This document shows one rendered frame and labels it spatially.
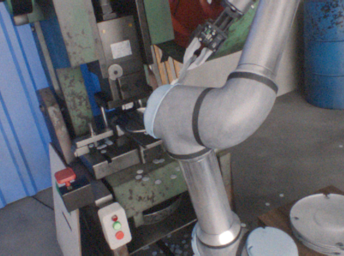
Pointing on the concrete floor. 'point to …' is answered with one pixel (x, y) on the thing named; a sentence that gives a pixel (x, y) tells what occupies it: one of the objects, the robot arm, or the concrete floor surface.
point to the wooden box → (280, 216)
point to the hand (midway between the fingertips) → (188, 64)
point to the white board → (68, 231)
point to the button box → (104, 216)
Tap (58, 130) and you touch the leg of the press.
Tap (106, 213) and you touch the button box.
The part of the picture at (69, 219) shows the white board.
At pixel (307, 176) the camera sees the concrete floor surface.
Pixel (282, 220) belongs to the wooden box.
